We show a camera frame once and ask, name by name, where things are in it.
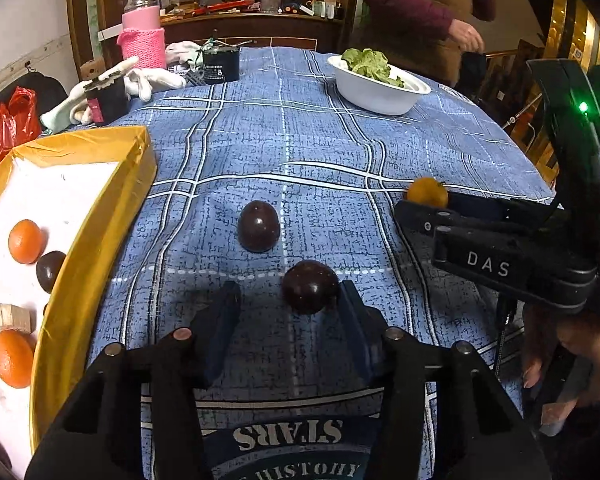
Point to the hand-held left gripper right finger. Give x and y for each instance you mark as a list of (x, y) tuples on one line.
[(357, 332)]

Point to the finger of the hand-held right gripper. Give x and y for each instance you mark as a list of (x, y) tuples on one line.
[(420, 219), (480, 203)]

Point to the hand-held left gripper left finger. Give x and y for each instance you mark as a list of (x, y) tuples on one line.
[(220, 335)]

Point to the yellowish tangerine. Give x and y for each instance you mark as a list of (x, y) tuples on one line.
[(427, 191)]

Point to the dark purple passion fruit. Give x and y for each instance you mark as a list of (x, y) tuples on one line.
[(310, 287), (50, 271), (258, 226)]

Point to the yellow-edged white foam tray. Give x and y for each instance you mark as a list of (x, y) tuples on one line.
[(95, 260)]

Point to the twine cube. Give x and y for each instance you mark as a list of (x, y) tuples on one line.
[(16, 317)]

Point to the orange tangerine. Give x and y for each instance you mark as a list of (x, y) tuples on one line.
[(11, 358), (25, 241)]

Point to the person's right hand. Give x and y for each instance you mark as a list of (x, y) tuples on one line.
[(595, 355)]

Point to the blue plaid tablecloth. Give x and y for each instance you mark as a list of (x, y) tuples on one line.
[(330, 150)]

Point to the white bowl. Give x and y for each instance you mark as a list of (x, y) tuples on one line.
[(375, 95)]

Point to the green lettuce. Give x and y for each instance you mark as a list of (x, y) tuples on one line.
[(370, 62)]

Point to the wooden cabinet counter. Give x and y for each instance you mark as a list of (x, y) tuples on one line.
[(280, 30)]

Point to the black jar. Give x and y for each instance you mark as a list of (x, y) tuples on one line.
[(107, 105)]

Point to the mint green glove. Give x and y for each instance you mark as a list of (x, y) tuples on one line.
[(60, 112)]

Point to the long red item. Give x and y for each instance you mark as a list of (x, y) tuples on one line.
[(230, 7)]

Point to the red plastic bag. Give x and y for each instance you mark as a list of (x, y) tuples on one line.
[(10, 130)]

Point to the black leather sofa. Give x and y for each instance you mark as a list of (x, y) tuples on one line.
[(45, 90)]

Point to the pink knit-sleeved bottle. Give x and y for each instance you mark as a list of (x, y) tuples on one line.
[(142, 42)]

